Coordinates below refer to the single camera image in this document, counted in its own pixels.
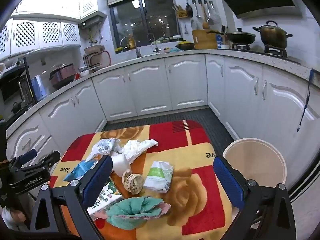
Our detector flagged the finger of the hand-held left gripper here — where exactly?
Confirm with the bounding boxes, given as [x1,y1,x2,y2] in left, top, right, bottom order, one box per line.
[9,149,38,167]
[27,151,61,174]

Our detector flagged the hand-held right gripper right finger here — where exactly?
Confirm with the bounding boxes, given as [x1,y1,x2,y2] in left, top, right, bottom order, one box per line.
[212,156,297,240]

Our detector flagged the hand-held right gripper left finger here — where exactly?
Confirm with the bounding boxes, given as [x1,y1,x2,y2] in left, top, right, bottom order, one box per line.
[29,155,114,240]

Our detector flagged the blue snack packet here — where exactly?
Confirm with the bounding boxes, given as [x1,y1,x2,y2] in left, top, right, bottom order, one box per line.
[63,160,99,182]

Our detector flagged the cartoon print carton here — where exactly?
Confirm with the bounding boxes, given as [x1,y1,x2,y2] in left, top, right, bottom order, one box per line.
[87,180,123,215]

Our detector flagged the white paper cup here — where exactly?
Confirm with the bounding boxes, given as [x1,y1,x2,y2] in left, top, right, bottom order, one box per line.
[110,153,132,177]

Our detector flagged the clear printed plastic wrapper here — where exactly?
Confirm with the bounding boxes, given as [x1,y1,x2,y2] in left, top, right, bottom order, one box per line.
[85,138,122,163]

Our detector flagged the white round bin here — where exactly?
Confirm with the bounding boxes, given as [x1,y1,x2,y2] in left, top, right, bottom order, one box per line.
[222,137,287,188]

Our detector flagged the brown paper ball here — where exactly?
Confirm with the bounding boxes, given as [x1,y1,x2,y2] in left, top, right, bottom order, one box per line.
[122,173,144,194]

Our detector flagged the teal cloth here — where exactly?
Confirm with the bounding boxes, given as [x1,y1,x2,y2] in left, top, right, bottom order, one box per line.
[94,197,171,230]

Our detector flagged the person's left hand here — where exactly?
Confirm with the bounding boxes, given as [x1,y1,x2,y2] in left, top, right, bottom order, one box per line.
[2,206,27,231]

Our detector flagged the colourful printed blanket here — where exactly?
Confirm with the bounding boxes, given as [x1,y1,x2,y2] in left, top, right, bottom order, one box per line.
[49,120,234,240]

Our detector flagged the crumpled white tissue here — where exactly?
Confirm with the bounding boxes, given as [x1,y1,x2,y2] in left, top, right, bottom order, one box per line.
[117,139,159,163]

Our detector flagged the white green packet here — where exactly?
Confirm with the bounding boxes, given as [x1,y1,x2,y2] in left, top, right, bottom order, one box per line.
[144,160,174,193]

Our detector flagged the black microwave oven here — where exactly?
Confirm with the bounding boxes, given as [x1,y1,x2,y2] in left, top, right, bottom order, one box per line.
[0,65,34,105]

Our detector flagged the black ribbed floor mat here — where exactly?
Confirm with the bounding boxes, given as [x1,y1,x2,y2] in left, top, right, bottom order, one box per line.
[102,107,235,150]

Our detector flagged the dark red rice cooker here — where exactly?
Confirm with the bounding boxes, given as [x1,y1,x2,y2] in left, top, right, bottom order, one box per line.
[49,64,76,90]

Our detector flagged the white lower kitchen cabinets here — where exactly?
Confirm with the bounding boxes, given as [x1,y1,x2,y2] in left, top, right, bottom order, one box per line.
[6,52,320,160]

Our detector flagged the beige clay pot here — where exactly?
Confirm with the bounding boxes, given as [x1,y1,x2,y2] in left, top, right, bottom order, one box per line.
[83,45,105,67]

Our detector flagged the white lattice upper cabinets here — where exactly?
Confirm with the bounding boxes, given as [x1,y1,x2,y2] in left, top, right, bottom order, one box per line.
[0,19,82,58]

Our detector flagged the curved metal faucet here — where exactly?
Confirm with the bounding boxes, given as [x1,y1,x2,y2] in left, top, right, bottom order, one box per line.
[120,36,142,58]

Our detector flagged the black gas stove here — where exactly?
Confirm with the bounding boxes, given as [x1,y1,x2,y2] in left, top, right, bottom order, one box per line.
[232,42,288,58]

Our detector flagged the slim metal faucet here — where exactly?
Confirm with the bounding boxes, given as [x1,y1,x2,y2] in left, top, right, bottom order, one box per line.
[147,33,160,53]

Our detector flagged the wooden cutting board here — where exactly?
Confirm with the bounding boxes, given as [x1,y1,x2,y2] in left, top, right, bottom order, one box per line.
[192,29,218,50]

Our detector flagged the black wok with lid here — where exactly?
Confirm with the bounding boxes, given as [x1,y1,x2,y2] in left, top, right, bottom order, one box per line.
[226,28,257,44]

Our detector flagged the brass stock pot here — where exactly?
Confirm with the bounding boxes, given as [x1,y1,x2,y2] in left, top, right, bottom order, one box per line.
[252,20,293,49]

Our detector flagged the white louvered upper cabinet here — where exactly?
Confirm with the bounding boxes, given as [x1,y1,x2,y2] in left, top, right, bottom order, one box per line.
[79,0,105,19]

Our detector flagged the metal hanging strainer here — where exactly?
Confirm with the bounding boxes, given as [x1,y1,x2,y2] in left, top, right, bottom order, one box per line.
[206,2,216,26]

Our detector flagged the dark kitchen window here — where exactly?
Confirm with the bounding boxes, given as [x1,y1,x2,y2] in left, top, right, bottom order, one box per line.
[109,0,182,54]

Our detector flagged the yellow chopstick holder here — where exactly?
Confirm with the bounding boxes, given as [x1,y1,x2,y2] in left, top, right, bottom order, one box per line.
[172,4,188,19]

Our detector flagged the blue lanyard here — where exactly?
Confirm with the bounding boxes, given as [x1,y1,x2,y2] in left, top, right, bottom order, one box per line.
[297,68,315,132]

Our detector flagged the red wire rack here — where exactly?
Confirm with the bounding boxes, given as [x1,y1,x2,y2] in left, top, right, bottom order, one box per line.
[84,50,111,71]

